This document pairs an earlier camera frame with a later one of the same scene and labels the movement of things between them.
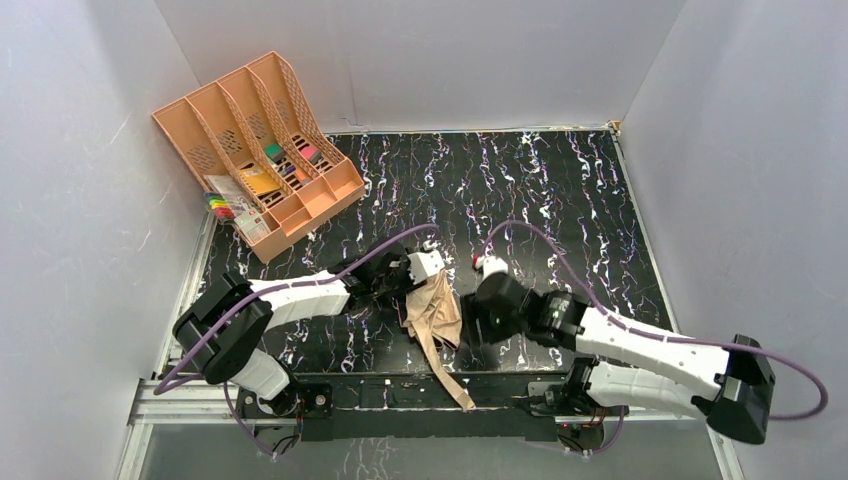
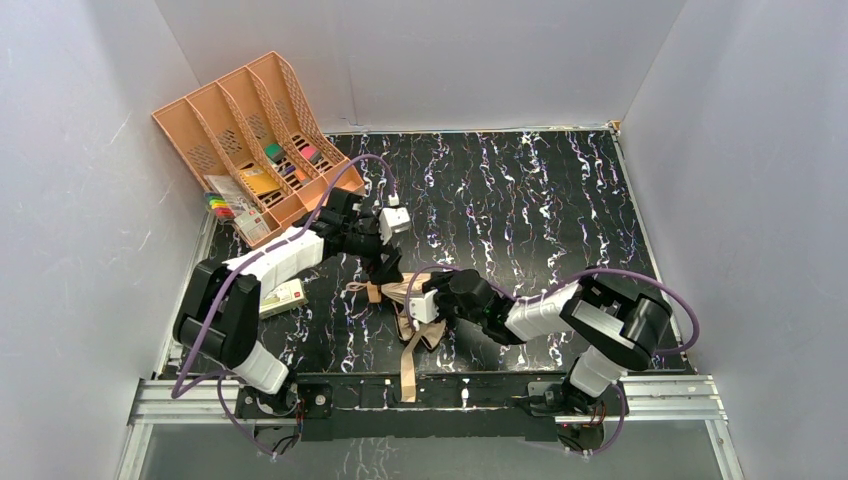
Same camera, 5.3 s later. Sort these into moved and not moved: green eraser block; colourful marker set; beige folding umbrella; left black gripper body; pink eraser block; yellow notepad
Moved: beige folding umbrella; left black gripper body
Not moved: pink eraser block; yellow notepad; colourful marker set; green eraser block
